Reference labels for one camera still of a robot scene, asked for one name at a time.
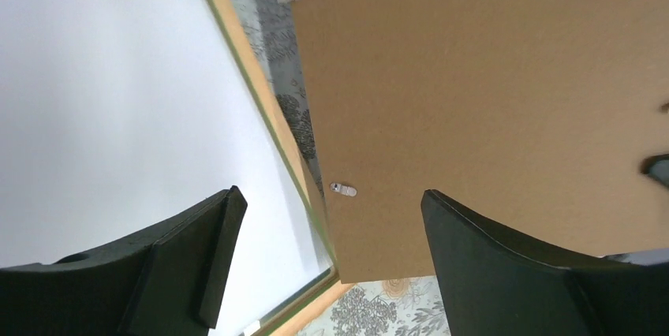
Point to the wooden picture frame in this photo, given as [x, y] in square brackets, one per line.
[310, 193]

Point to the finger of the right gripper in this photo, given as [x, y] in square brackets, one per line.
[656, 168]

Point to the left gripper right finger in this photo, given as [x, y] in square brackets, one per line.
[495, 280]

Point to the floral tablecloth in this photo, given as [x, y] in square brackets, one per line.
[409, 306]

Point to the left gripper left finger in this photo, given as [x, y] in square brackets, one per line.
[166, 279]

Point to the sea landscape photo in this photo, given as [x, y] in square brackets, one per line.
[117, 114]

